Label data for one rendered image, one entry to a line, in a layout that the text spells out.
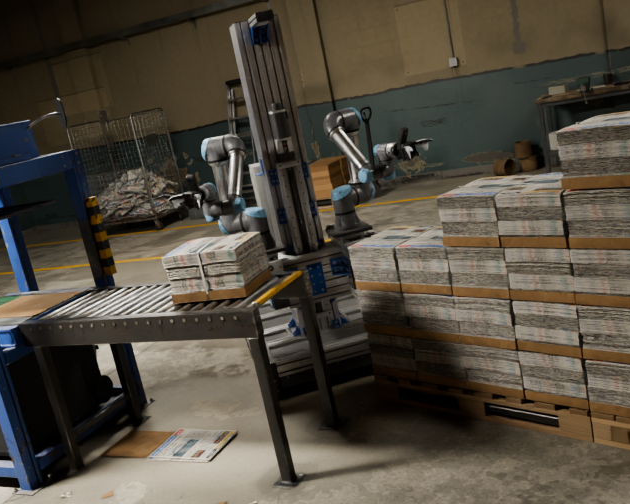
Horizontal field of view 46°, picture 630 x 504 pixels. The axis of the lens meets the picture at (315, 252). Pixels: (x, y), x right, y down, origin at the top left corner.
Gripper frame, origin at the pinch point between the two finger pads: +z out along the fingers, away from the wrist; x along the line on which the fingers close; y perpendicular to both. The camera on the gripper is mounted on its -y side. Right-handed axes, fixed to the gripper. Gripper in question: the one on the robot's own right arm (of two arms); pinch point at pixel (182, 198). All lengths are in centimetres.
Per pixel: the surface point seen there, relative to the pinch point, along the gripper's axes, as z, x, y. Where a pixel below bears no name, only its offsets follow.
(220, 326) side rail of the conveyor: 47, -32, 46
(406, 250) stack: -9, -104, 28
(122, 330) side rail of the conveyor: 37, 20, 53
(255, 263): 16, -39, 27
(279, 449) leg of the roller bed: 50, -54, 101
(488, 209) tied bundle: 14, -142, 5
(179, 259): 28.5, -8.1, 21.7
